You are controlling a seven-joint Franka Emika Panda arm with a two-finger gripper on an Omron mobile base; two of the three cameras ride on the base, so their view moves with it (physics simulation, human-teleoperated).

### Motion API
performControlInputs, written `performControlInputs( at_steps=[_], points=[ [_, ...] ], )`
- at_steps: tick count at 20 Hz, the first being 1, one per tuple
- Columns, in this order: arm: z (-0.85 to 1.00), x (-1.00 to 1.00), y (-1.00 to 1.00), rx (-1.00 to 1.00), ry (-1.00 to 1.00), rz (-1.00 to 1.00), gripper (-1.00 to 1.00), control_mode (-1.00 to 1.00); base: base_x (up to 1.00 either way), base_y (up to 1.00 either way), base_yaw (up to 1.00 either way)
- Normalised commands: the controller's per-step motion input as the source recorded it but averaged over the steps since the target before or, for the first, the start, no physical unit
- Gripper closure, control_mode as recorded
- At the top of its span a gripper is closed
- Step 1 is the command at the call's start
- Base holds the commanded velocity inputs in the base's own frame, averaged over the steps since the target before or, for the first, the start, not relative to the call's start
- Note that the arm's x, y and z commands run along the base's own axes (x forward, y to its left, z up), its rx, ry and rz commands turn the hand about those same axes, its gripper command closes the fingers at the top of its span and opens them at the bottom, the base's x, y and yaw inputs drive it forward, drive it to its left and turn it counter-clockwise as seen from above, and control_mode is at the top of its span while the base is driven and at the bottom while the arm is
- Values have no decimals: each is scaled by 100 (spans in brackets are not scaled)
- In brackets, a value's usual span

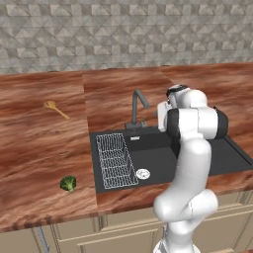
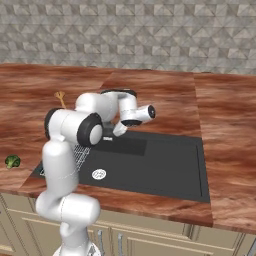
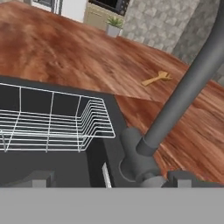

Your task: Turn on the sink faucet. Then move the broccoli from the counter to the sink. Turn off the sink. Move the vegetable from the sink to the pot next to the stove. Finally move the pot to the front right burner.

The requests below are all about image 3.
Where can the wooden spatula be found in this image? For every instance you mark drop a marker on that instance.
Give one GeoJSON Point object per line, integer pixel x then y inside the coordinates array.
{"type": "Point", "coordinates": [156, 78]}

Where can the dark grey sink basin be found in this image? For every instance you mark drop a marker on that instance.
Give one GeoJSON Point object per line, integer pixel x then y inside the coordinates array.
{"type": "Point", "coordinates": [96, 145]}

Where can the potted green plant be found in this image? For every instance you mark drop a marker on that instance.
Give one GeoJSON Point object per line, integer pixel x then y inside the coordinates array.
{"type": "Point", "coordinates": [114, 25]}

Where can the dark grey sink faucet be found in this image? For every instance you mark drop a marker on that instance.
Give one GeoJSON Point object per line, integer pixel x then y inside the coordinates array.
{"type": "Point", "coordinates": [175, 105]}

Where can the black oven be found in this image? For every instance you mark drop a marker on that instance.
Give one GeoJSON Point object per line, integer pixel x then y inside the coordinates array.
{"type": "Point", "coordinates": [112, 5]}

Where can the beige cabinet run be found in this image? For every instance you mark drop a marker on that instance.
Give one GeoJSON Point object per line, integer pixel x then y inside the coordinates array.
{"type": "Point", "coordinates": [97, 16]}

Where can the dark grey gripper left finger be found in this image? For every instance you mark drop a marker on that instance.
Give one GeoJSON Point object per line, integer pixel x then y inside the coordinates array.
{"type": "Point", "coordinates": [40, 178]}

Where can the white refrigerator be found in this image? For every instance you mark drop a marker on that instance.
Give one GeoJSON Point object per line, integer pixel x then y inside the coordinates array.
{"type": "Point", "coordinates": [62, 7]}

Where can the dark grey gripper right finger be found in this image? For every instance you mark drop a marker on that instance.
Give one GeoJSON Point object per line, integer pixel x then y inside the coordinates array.
{"type": "Point", "coordinates": [183, 178]}

